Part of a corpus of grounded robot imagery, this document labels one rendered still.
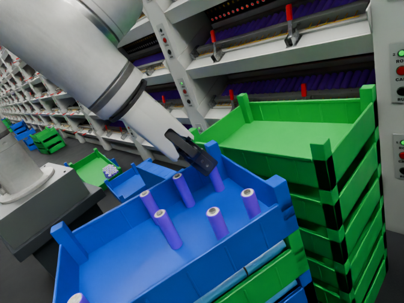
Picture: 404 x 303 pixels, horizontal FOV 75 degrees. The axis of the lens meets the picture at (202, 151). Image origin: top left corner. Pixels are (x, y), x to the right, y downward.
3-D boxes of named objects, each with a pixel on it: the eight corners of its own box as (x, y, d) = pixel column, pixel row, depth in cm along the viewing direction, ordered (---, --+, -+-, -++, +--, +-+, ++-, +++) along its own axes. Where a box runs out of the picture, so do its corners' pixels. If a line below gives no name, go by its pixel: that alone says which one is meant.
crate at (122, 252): (76, 386, 27) (28, 344, 24) (78, 260, 45) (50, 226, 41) (300, 228, 34) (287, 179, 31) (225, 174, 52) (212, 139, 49)
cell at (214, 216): (225, 254, 34) (208, 217, 32) (219, 246, 36) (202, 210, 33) (237, 246, 35) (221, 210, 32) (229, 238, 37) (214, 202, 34)
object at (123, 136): (139, 146, 176) (123, 134, 168) (104, 139, 222) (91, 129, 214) (156, 124, 183) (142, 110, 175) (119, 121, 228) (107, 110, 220)
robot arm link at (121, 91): (87, 104, 39) (104, 116, 41) (88, 113, 32) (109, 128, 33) (123, 61, 40) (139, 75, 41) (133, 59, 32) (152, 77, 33)
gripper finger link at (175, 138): (146, 121, 37) (162, 133, 42) (186, 153, 34) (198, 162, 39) (152, 114, 37) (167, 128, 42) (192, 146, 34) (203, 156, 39)
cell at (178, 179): (187, 209, 46) (173, 180, 43) (184, 204, 47) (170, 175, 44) (197, 204, 46) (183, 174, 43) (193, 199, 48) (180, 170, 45)
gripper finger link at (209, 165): (176, 153, 41) (205, 175, 44) (183, 159, 38) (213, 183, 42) (189, 137, 41) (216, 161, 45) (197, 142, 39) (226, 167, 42)
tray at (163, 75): (177, 81, 107) (162, 62, 101) (116, 90, 152) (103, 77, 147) (202, 48, 113) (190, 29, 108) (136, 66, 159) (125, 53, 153)
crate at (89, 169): (124, 176, 168) (121, 167, 163) (96, 195, 158) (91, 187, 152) (99, 156, 184) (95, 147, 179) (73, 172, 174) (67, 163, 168)
